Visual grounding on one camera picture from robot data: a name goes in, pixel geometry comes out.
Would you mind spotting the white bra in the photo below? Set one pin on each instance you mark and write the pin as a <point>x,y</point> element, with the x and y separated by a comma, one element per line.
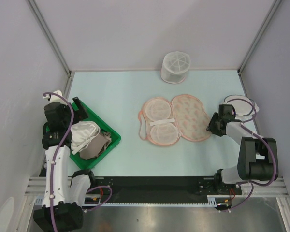
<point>83,133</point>

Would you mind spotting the beige cloth in tray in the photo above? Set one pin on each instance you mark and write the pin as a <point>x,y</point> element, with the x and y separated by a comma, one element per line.
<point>97,146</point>

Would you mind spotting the white slotted cable duct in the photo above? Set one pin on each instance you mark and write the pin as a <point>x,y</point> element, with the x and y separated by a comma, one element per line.
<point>163,200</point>

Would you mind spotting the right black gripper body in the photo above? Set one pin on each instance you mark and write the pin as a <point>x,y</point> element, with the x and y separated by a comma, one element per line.
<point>216,131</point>

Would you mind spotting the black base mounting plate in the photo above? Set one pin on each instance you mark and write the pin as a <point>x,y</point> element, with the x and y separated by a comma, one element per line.
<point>165,185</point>

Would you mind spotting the flat white mesh laundry bag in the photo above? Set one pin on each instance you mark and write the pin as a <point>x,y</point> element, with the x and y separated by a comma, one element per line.
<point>243,106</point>

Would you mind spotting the white cylindrical mesh laundry bag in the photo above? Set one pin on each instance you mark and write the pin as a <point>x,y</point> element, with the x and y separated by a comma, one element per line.
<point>175,67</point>

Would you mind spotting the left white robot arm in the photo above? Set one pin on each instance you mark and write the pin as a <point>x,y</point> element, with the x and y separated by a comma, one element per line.
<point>61,209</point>

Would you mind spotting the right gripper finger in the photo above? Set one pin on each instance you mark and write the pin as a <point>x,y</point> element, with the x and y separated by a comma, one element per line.
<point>212,127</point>
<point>215,117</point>

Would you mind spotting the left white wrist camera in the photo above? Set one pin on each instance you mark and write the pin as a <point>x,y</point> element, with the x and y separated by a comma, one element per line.
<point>54,96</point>

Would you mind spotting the green plastic tray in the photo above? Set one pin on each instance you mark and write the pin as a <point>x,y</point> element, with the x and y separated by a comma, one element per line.
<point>57,144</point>

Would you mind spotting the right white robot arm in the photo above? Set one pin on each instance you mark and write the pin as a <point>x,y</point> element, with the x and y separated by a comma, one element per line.
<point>257,160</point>

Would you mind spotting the pink tulip mesh laundry bag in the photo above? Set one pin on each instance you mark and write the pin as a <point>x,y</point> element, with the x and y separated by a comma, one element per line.
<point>167,121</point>

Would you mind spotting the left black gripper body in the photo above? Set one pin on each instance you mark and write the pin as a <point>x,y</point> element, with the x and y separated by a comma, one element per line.
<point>66,120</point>

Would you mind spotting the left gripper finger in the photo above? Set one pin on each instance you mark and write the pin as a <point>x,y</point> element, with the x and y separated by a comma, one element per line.
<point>78,103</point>
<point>82,114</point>

